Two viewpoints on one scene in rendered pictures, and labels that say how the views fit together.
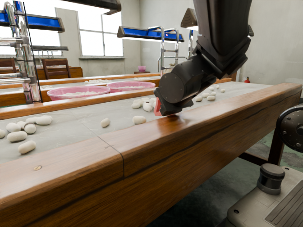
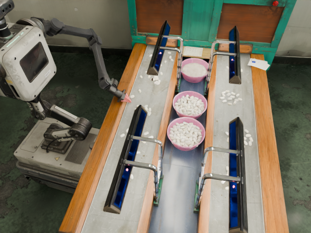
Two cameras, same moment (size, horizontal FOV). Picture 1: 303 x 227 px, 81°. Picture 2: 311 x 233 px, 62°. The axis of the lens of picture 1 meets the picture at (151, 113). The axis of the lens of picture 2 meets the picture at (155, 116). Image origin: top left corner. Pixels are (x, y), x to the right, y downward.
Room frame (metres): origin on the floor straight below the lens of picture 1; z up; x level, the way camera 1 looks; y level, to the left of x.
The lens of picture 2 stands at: (1.72, -0.72, 2.21)
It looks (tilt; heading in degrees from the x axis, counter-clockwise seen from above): 49 degrees down; 142
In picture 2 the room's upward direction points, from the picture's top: 2 degrees counter-clockwise
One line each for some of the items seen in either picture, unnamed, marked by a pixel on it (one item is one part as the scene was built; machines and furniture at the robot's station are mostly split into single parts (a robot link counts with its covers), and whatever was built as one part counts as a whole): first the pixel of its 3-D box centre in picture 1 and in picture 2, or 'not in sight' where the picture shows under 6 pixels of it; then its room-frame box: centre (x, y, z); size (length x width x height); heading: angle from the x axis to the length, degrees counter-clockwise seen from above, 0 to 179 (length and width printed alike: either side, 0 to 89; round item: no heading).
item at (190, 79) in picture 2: not in sight; (194, 71); (0.52, 0.66, 0.72); 0.27 x 0.27 x 0.10
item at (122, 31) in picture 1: (154, 35); (238, 168); (1.47, -0.02, 1.08); 0.62 x 0.08 x 0.07; 131
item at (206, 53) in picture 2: not in sight; (196, 52); (0.38, 0.82, 0.77); 0.33 x 0.15 x 0.01; 41
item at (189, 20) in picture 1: (223, 25); (127, 151); (1.05, -0.39, 1.08); 0.62 x 0.08 x 0.07; 131
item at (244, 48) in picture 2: not in sight; (235, 47); (0.60, 1.09, 0.83); 0.30 x 0.06 x 0.07; 41
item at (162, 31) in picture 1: (162, 59); (215, 183); (1.42, -0.08, 0.90); 0.20 x 0.19 x 0.45; 131
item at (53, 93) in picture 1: (81, 100); (189, 107); (0.81, 0.32, 0.72); 0.27 x 0.27 x 0.10
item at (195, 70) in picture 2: not in sight; (194, 72); (0.52, 0.66, 0.71); 0.22 x 0.22 x 0.06
